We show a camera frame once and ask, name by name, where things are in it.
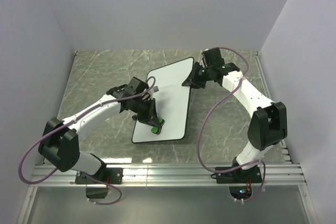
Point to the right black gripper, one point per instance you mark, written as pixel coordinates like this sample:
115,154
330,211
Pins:
192,80

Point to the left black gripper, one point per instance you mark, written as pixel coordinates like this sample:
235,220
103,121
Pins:
150,116

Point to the green whiteboard eraser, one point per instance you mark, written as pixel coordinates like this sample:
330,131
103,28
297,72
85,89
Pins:
158,127

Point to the white whiteboard black frame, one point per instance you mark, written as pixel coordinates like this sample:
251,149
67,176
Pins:
172,103

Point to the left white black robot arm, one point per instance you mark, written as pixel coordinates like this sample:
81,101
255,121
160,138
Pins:
60,143

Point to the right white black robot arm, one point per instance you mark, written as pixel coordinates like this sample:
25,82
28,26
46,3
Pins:
232,79

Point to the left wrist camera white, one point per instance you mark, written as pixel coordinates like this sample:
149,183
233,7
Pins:
154,89

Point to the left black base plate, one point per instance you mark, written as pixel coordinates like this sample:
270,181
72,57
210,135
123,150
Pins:
110,175

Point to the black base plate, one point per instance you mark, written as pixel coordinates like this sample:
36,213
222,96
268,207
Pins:
110,175
239,176

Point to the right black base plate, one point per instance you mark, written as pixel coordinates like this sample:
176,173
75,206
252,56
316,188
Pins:
239,176

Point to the aluminium front rail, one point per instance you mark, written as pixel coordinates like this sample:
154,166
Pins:
183,175

